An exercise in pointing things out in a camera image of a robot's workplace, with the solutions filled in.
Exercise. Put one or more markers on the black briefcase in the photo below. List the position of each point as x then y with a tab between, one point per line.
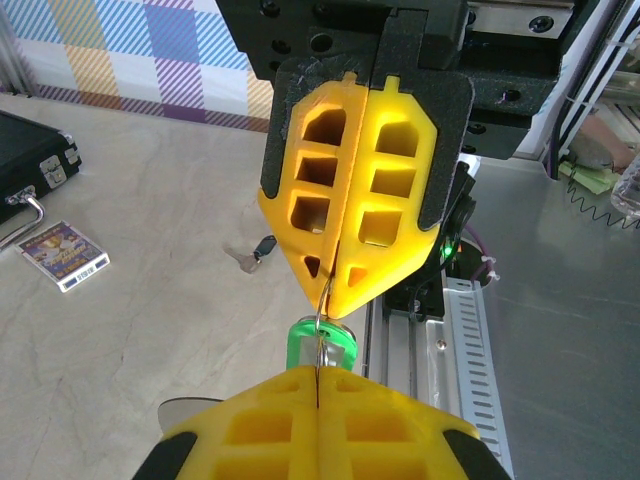
25	150

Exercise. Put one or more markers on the black key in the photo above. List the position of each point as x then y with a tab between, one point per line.
265	246

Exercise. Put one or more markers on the grey metal plate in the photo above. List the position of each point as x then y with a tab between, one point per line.
575	350

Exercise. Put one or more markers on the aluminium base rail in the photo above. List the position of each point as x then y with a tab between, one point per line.
400	360

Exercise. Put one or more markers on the green key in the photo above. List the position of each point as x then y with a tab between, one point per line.
297	345

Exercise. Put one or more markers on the playing card box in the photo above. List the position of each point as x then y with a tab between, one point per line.
62	255

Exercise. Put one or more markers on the aluminium frame post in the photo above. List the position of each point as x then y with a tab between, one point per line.
595	75
15	50

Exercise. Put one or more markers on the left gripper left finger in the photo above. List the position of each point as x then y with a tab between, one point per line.
260	440

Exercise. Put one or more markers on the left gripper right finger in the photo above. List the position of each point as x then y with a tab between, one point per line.
380	435

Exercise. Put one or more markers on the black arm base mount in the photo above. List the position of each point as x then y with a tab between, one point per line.
415	300

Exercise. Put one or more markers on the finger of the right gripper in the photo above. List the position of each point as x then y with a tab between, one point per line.
420	150
290	155

